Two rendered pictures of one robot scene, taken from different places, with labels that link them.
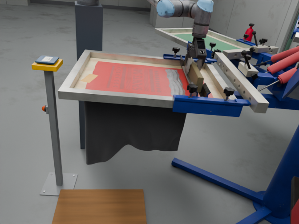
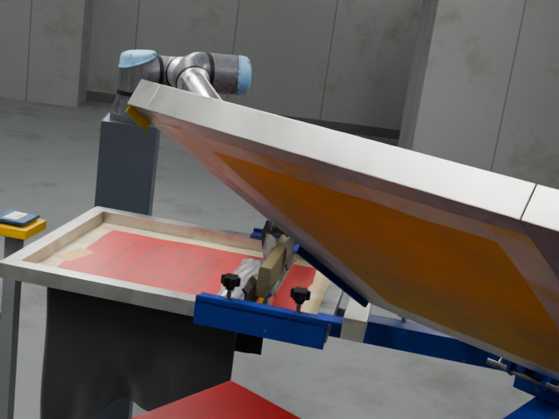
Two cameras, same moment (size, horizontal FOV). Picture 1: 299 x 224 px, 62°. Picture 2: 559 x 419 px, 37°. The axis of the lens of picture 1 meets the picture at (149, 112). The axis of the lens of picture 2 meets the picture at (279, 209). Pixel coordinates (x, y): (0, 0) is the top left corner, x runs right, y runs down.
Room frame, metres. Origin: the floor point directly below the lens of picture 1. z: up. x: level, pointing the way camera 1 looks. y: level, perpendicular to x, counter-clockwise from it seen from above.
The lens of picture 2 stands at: (-0.73, -0.69, 1.70)
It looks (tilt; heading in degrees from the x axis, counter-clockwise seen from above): 15 degrees down; 14
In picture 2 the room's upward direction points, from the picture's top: 8 degrees clockwise
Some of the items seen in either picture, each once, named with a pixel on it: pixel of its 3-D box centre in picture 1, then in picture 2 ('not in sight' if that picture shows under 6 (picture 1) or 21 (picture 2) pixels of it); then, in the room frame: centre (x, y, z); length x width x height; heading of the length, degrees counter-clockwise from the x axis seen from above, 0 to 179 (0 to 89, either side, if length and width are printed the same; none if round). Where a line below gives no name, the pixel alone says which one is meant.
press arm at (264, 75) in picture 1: (255, 78); not in sight; (1.28, -0.54, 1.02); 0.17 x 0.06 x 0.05; 95
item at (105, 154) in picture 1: (135, 134); (138, 373); (1.02, 0.06, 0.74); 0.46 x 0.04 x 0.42; 95
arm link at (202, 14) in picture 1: (203, 12); not in sight; (1.27, -0.19, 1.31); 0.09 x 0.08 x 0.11; 43
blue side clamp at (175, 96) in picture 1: (206, 105); (260, 317); (0.97, -0.24, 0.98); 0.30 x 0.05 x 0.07; 95
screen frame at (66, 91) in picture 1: (150, 76); (194, 263); (1.23, 0.02, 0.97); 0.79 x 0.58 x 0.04; 95
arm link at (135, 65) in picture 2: not in sight; (138, 70); (1.84, 0.51, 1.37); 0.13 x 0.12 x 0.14; 133
